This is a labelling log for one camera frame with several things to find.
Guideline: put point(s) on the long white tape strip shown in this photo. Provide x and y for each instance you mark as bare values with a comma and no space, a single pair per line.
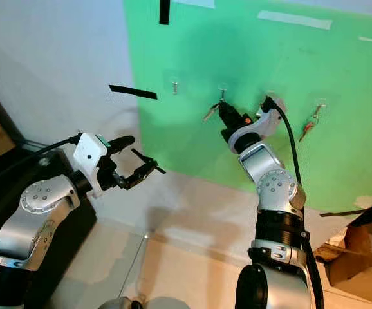
295,19

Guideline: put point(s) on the long black tape strip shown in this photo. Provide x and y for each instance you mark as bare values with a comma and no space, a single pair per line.
133,92

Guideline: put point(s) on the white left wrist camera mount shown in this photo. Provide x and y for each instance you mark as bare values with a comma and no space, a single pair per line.
91,154

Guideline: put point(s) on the red key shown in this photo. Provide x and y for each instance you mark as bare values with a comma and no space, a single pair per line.
308,131

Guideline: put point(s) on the tiny white tape piece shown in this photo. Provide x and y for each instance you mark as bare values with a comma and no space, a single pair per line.
368,39

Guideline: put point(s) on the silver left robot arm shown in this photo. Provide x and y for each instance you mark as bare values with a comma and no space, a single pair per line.
31,219

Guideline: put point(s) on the thin black tape strip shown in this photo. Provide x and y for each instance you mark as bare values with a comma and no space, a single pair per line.
340,212

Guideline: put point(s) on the wide white tape strip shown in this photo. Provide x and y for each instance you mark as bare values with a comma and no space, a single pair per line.
194,3

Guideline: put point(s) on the black cabinet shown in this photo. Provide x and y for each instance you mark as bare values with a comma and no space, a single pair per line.
73,257

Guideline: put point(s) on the grey robot leg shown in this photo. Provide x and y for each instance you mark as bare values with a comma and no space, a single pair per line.
125,304

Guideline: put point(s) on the dark door frame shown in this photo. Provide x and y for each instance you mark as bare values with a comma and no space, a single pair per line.
2,112

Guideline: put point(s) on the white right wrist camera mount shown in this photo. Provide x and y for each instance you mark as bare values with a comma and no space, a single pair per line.
264,122

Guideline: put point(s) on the brown cardboard box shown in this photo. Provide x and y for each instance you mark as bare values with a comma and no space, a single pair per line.
366,251

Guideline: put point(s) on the green wall sheet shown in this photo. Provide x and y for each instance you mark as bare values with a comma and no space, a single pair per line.
244,58

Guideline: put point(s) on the short black tape strip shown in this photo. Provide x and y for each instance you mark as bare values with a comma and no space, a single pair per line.
165,11

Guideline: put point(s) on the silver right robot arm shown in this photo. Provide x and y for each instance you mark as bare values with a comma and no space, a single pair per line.
279,187

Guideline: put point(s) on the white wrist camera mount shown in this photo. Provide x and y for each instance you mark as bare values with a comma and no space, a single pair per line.
91,154
264,122

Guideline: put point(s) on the clear wall hook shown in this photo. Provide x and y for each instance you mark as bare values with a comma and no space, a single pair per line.
320,104
174,85
223,91

